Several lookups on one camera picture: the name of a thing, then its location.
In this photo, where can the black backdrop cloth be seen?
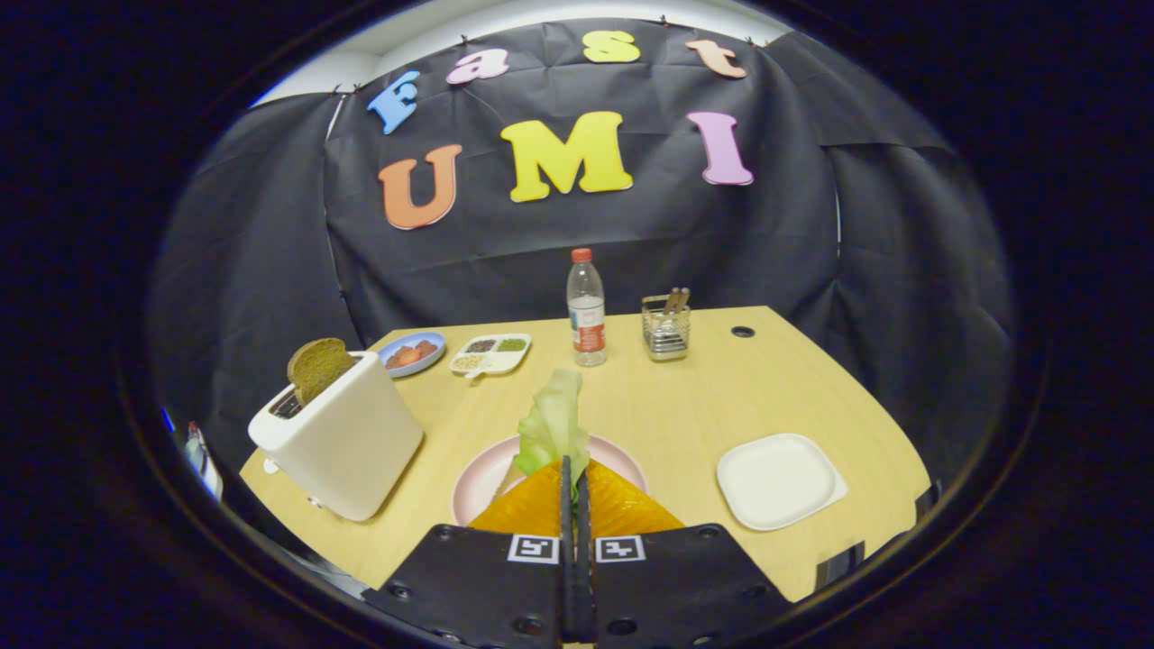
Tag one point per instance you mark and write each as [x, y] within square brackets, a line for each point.
[631, 243]

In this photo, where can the white and blue object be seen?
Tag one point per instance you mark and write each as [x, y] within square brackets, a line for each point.
[203, 460]

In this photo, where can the brown toasted bread slice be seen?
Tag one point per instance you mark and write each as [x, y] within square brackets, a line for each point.
[317, 365]

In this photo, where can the blue round plate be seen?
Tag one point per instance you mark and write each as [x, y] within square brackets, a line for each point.
[435, 361]

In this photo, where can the white divided tray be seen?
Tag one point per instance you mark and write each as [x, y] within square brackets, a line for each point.
[491, 363]

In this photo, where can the clear plastic water bottle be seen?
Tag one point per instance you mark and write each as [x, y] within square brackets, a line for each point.
[587, 315]

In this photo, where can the green lettuce leaf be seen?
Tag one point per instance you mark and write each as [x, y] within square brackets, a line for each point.
[554, 424]

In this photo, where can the pink round plate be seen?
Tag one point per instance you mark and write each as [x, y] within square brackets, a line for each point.
[482, 478]

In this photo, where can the round orange tomato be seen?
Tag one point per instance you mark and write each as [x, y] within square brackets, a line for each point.
[409, 357]

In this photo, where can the white square plate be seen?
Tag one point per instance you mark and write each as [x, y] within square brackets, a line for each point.
[780, 482]

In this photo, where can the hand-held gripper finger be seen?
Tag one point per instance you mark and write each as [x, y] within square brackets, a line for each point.
[567, 541]
[583, 541]

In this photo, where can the brown meat piece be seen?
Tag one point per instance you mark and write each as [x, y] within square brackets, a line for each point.
[394, 359]
[426, 347]

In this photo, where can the white toaster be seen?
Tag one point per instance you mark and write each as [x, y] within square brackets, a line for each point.
[352, 451]

